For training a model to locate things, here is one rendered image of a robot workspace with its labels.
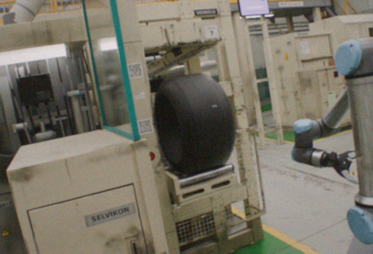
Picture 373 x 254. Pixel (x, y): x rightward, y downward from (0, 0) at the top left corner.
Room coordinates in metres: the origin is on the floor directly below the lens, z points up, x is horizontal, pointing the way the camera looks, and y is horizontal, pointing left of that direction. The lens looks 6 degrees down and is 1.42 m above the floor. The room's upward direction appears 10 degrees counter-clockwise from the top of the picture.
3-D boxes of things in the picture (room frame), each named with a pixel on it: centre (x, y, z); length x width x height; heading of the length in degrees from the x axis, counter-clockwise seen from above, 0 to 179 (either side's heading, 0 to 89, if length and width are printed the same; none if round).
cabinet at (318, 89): (6.22, -2.71, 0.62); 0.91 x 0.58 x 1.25; 112
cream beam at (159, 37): (2.21, 0.01, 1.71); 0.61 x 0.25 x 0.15; 113
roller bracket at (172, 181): (1.82, 0.18, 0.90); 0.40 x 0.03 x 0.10; 23
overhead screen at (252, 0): (5.76, -1.45, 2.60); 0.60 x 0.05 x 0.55; 112
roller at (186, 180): (1.76, -0.04, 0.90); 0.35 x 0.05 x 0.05; 113
